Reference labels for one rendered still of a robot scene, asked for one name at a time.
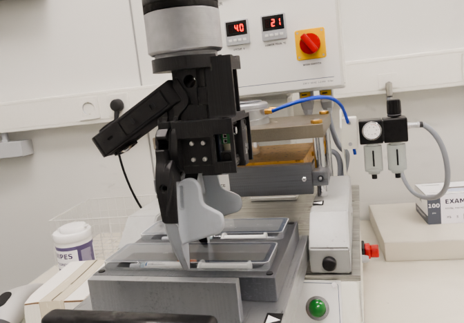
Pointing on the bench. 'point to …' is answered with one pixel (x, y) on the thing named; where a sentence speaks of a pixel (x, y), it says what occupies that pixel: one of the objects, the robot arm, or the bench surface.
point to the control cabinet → (285, 45)
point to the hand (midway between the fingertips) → (189, 246)
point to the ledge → (414, 235)
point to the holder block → (264, 289)
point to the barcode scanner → (16, 303)
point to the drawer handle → (56, 315)
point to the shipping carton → (62, 290)
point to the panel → (331, 298)
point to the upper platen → (282, 154)
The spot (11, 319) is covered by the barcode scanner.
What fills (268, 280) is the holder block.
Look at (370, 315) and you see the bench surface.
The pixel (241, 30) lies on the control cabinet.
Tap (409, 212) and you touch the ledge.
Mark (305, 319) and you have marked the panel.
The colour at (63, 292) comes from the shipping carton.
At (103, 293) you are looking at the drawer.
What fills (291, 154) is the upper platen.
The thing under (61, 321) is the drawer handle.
